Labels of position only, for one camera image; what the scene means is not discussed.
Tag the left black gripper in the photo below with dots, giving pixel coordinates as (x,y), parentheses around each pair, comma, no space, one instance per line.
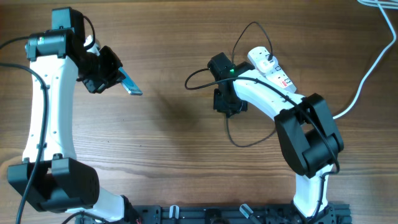
(114,76)

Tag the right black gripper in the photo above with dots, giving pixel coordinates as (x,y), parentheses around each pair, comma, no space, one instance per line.
(221,107)

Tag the turquoise screen Galaxy smartphone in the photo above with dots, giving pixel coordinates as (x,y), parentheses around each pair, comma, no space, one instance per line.
(129,84)

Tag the white two-socket power strip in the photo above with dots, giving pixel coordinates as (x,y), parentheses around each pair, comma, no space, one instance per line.
(277,75)

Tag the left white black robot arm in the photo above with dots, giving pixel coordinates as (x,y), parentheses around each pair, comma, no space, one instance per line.
(50,178)

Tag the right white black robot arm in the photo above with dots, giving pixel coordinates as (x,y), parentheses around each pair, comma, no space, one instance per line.
(308,135)

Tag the white USB charger plug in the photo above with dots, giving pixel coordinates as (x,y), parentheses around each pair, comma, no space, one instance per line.
(264,65)

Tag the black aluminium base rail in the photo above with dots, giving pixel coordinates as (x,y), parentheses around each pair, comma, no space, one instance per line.
(272,213)

